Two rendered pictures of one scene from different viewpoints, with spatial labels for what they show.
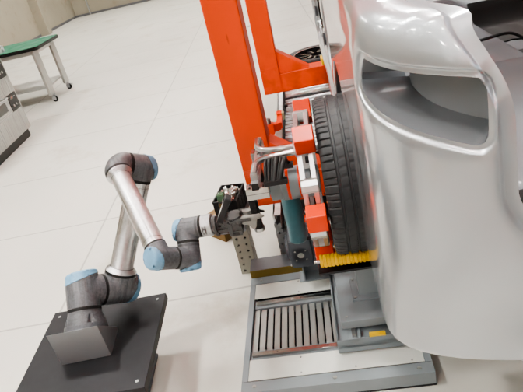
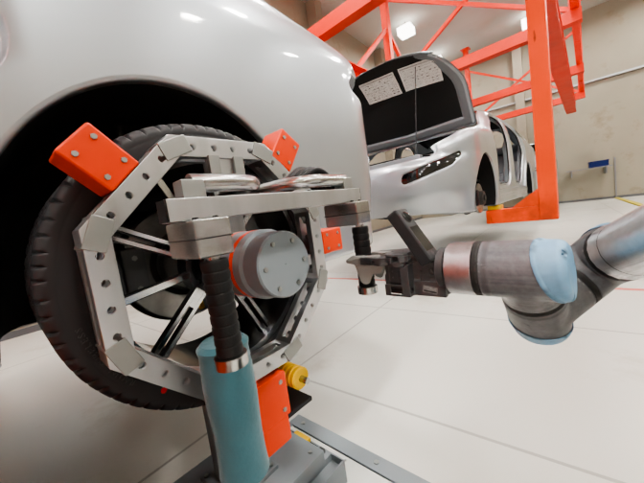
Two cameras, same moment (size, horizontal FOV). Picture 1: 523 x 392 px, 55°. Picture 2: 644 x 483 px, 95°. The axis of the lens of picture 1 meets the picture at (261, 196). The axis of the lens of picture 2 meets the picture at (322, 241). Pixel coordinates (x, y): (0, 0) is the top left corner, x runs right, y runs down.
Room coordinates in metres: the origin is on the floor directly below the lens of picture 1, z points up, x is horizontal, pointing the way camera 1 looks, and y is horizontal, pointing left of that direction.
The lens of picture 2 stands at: (2.34, 0.32, 0.94)
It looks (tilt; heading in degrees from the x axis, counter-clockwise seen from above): 6 degrees down; 214
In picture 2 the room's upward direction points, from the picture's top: 8 degrees counter-clockwise
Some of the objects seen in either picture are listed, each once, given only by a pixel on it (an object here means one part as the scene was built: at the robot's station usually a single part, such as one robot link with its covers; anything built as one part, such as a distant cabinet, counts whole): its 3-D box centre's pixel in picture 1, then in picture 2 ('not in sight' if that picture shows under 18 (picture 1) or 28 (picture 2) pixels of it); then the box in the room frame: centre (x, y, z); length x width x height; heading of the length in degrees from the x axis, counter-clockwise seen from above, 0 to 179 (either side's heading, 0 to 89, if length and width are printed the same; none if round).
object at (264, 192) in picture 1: (257, 190); (346, 213); (1.76, 0.01, 0.93); 0.09 x 0.05 x 0.05; 81
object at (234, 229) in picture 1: (228, 223); (417, 270); (1.78, 0.16, 0.80); 0.12 x 0.08 x 0.09; 81
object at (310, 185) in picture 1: (310, 179); (235, 263); (1.90, -0.22, 0.85); 0.54 x 0.07 x 0.54; 171
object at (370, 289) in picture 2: (255, 213); (363, 257); (1.76, 0.04, 0.83); 0.04 x 0.04 x 0.16
